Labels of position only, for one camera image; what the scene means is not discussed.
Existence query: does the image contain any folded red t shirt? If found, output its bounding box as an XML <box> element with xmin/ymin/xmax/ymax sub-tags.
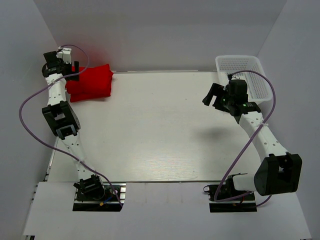
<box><xmin>69</xmin><ymin>90</ymin><xmax>111</xmax><ymax>103</ymax></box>

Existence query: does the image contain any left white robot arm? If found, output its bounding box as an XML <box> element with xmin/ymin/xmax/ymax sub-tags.
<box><xmin>42</xmin><ymin>47</ymin><xmax>106</xmax><ymax>200</ymax></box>

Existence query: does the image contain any red t shirt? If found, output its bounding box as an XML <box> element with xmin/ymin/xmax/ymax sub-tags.
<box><xmin>69</xmin><ymin>90</ymin><xmax>111</xmax><ymax>103</ymax></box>
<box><xmin>66</xmin><ymin>64</ymin><xmax>114</xmax><ymax>97</ymax></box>

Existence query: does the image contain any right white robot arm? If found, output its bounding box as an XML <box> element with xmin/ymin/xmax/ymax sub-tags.
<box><xmin>202</xmin><ymin>79</ymin><xmax>302</xmax><ymax>201</ymax></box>

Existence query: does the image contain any white plastic basket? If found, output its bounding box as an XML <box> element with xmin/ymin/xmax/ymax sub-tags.
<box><xmin>215</xmin><ymin>55</ymin><xmax>273</xmax><ymax>104</ymax></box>

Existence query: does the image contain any purple cable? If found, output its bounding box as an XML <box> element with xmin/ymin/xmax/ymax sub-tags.
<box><xmin>213</xmin><ymin>70</ymin><xmax>277</xmax><ymax>208</ymax></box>
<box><xmin>18</xmin><ymin>44</ymin><xmax>124</xmax><ymax>208</ymax></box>

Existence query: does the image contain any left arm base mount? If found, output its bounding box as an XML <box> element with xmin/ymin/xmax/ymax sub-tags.
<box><xmin>72</xmin><ymin>175</ymin><xmax>126</xmax><ymax>212</ymax></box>

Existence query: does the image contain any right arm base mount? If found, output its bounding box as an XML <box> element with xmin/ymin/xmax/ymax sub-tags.
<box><xmin>203</xmin><ymin>184</ymin><xmax>257</xmax><ymax>213</ymax></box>

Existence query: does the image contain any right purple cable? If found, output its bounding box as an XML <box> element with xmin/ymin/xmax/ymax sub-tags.
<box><xmin>213</xmin><ymin>70</ymin><xmax>277</xmax><ymax>208</ymax></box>

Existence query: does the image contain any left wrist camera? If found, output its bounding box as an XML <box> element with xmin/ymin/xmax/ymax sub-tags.
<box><xmin>56</xmin><ymin>46</ymin><xmax>72</xmax><ymax>64</ymax></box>

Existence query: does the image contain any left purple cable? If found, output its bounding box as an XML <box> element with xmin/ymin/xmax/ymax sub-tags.
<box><xmin>18</xmin><ymin>44</ymin><xmax>124</xmax><ymax>208</ymax></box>

